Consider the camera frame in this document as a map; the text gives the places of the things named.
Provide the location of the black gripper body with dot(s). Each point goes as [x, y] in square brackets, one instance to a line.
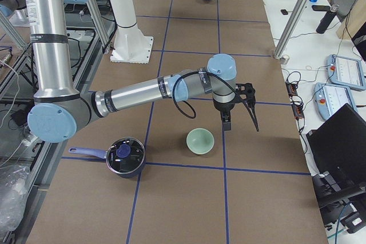
[223, 108]

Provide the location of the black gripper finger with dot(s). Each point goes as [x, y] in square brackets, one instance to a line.
[227, 124]

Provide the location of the green bowl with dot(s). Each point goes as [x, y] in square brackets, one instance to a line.
[200, 141]

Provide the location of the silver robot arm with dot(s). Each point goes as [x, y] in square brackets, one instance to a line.
[60, 110]

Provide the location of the orange black usb hub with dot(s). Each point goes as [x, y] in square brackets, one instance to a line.
[297, 103]

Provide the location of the near blue teach pendant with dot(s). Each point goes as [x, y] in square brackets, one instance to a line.
[330, 98]

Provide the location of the blue teach pendant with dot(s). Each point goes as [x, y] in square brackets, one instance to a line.
[346, 71]
[330, 98]

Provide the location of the dark blue saucepan with lid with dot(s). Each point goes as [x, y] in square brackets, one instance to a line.
[126, 157]

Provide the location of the small black puck device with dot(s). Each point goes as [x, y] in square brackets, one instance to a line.
[284, 12]

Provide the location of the black laptop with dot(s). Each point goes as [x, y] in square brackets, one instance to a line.
[338, 145]

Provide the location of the far blue teach pendant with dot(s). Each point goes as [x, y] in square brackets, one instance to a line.
[346, 71]

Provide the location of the black smartphone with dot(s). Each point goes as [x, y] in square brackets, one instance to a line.
[321, 7]

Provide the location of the black thermos bottle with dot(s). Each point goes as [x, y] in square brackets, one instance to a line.
[327, 19]

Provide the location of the crumpled clear plastic bag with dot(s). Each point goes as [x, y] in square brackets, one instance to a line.
[14, 192]

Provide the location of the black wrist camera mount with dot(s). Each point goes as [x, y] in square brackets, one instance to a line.
[245, 94]

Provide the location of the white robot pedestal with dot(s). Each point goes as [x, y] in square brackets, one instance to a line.
[130, 44]

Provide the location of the aluminium frame post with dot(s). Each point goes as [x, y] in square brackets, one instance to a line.
[289, 28]

